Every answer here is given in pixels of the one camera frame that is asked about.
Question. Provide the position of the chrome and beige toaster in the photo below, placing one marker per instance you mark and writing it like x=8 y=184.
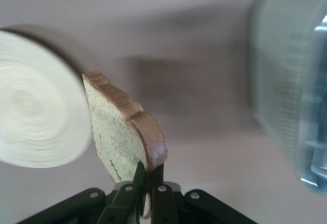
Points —
x=286 y=80

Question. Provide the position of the round wooden plate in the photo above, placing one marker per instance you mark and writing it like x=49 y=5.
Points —
x=33 y=101

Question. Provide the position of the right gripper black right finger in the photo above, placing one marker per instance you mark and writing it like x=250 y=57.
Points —
x=163 y=203

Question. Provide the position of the brown-crusted bread slice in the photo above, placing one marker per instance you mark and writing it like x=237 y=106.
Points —
x=115 y=132

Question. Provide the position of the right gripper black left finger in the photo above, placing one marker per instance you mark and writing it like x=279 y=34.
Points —
x=120 y=203

